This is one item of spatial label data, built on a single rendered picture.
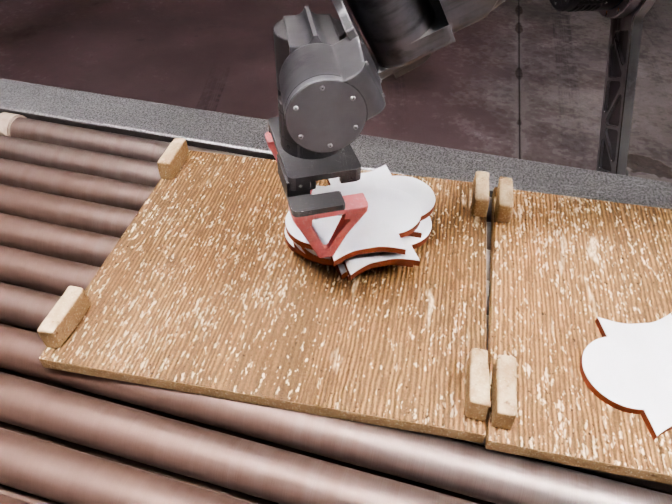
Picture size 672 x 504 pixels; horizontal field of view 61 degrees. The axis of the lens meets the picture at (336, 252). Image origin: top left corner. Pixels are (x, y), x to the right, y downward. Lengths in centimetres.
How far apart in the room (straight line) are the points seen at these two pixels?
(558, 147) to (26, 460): 238
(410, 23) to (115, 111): 61
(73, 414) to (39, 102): 60
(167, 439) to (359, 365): 18
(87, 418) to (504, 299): 41
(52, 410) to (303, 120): 35
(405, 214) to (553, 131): 218
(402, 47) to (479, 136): 216
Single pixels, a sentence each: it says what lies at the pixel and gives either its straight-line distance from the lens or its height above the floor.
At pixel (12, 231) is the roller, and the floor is 92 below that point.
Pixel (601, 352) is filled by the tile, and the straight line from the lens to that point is 58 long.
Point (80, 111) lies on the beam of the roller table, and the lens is 99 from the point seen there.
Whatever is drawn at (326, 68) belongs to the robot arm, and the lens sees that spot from 40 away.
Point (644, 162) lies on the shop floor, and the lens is 270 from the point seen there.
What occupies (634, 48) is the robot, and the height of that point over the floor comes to 73.
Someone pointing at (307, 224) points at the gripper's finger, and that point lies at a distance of 49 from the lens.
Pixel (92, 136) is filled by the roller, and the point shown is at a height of 92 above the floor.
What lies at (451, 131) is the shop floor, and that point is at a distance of 263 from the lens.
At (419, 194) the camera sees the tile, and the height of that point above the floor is 98.
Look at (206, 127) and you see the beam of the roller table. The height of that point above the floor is 91.
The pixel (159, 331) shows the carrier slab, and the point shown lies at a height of 94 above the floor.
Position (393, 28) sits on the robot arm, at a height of 120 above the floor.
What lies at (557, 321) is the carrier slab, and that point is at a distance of 60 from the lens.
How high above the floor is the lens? 138
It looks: 44 degrees down
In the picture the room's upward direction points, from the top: straight up
